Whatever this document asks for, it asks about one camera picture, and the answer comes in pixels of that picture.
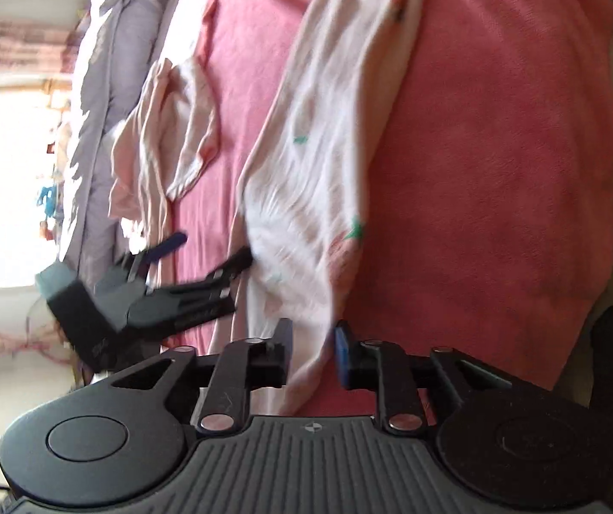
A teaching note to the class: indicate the blue toy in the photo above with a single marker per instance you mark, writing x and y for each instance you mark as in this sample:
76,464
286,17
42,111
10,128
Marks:
47,195

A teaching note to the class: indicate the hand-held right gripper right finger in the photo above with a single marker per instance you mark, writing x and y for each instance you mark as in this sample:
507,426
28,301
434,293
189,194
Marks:
344,353

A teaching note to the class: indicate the pink strawberry print pants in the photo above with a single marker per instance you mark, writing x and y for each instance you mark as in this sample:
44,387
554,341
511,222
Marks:
328,171

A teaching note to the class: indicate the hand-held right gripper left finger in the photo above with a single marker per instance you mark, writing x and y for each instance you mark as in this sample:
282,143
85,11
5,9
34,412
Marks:
285,348

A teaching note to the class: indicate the lilac floral duvet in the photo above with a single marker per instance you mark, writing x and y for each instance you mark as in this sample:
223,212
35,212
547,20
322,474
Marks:
108,64

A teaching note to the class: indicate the pink terry blanket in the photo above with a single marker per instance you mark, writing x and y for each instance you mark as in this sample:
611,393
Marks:
472,171

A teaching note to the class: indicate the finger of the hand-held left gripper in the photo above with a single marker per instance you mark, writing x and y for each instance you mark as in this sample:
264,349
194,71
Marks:
199,300
172,241

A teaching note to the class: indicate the pink strawberry print top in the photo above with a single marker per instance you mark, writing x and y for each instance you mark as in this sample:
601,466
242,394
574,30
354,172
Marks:
189,118

